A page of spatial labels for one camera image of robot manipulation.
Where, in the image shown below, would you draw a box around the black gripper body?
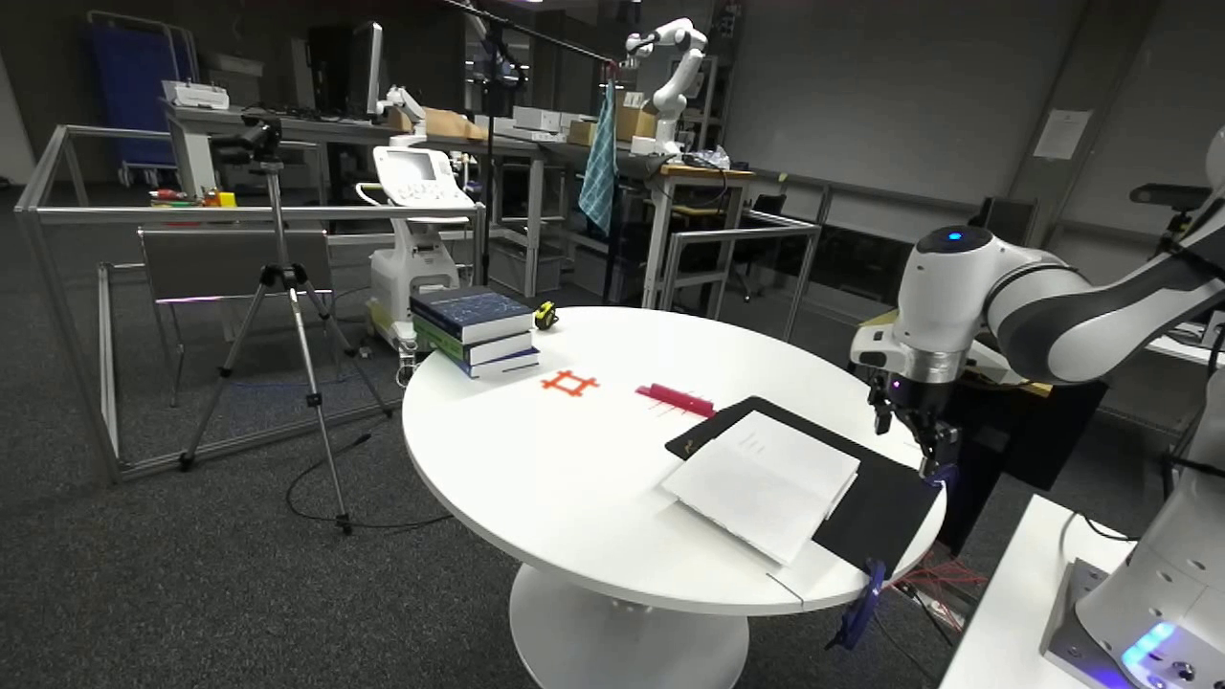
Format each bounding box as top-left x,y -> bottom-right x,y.
885,370 -> 959,431

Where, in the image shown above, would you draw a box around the white hardcover book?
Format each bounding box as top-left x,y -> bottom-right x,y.
655,411 -> 865,605

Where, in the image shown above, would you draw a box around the thin blue white book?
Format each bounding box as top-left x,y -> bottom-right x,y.
450,346 -> 544,383

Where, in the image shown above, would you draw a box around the green and white book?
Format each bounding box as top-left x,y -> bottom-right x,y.
412,318 -> 539,375

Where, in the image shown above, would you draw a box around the dark blue book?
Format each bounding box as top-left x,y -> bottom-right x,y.
408,285 -> 537,346

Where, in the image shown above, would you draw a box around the black table mat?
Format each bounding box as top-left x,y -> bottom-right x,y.
662,394 -> 950,578

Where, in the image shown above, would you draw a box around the white robot stand top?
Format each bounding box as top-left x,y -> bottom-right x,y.
936,495 -> 1225,689

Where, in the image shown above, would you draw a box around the red rectangular block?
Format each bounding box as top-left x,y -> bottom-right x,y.
632,380 -> 720,420

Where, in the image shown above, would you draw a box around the grey metal railing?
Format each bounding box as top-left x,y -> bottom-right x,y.
657,185 -> 836,346

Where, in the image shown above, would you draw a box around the white workbench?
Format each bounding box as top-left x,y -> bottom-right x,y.
483,125 -> 770,314

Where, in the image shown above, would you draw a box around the teal hanging cloth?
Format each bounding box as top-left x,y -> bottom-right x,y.
574,82 -> 618,241

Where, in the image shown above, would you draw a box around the cardboard box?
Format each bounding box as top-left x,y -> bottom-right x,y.
418,107 -> 489,144
567,102 -> 662,144

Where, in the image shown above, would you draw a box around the black boom pole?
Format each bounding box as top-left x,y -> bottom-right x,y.
445,0 -> 642,290

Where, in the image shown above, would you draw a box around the white medical cart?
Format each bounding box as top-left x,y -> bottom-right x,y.
352,141 -> 479,352

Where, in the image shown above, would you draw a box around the dark upright monitor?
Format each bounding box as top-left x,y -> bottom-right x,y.
306,14 -> 390,121

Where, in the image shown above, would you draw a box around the white box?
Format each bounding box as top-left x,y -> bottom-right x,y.
161,78 -> 233,116

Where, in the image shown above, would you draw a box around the blue trolley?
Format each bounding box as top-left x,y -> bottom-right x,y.
85,12 -> 204,178

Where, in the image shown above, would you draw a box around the red floor cables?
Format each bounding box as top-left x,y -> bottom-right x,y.
890,558 -> 981,634

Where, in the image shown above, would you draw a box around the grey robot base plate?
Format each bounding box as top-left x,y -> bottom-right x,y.
1038,554 -> 1152,689

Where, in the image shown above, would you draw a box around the white wall paper sheet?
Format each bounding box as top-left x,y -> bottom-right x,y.
1028,107 -> 1095,166

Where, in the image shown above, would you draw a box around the white table pedestal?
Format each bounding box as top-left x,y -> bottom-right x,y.
506,558 -> 755,689

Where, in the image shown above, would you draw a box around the black camera tripod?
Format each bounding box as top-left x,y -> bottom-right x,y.
172,148 -> 397,539

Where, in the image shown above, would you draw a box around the grey metal frame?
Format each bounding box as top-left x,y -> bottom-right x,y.
12,121 -> 489,480

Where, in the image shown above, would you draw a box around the small black camera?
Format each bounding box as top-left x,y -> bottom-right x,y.
239,116 -> 286,166

